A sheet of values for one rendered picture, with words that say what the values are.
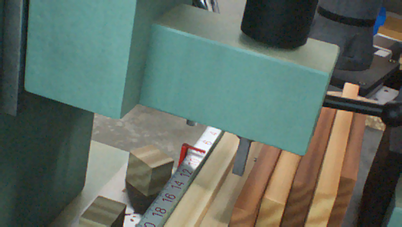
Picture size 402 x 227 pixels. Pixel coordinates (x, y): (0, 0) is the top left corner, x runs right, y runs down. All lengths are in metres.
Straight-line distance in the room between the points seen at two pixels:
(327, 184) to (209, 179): 0.09
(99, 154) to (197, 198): 0.34
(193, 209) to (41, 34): 0.17
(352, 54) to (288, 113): 0.80
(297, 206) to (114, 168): 0.31
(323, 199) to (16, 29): 0.26
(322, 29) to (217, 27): 0.77
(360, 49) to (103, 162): 0.64
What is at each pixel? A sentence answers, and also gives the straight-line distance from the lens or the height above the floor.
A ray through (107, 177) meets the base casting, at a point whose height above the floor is 0.80.
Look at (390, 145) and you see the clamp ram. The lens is 0.54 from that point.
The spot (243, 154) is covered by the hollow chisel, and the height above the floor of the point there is 0.97.
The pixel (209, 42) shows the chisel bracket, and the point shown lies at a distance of 0.44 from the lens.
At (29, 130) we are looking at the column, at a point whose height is 0.94.
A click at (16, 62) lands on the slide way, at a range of 0.47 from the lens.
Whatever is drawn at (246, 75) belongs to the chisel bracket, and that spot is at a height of 1.05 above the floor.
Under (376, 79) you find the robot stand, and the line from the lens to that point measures 1.23.
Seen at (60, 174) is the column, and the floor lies 0.86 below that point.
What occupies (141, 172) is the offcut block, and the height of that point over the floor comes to 0.83.
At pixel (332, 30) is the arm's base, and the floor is 0.89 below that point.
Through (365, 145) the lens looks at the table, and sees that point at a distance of 0.75.
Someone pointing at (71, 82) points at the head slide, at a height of 1.02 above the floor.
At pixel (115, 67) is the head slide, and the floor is 1.04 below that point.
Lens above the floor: 1.21
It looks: 25 degrees down
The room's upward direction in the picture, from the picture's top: 12 degrees clockwise
